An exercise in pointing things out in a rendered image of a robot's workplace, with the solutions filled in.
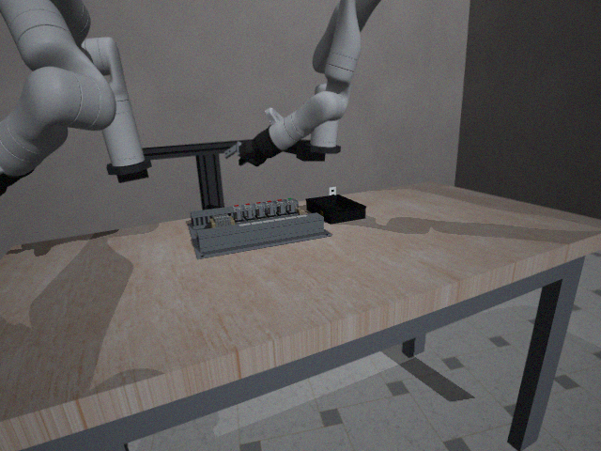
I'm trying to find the grey relay with red button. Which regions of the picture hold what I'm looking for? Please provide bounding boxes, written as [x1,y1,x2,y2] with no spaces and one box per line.
[243,204,254,221]
[275,199,286,216]
[265,201,276,217]
[232,205,243,222]
[254,202,266,219]

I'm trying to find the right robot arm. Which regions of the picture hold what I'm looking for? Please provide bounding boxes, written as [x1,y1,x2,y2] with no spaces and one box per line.
[0,0,145,166]

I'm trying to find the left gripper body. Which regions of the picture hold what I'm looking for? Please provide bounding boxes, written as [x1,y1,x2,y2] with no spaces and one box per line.
[239,108,298,166]

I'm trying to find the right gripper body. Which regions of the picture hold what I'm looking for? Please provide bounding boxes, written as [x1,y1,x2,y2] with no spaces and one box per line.
[0,140,44,196]

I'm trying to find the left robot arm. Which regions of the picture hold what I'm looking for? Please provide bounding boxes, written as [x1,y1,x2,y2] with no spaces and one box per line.
[284,0,381,148]

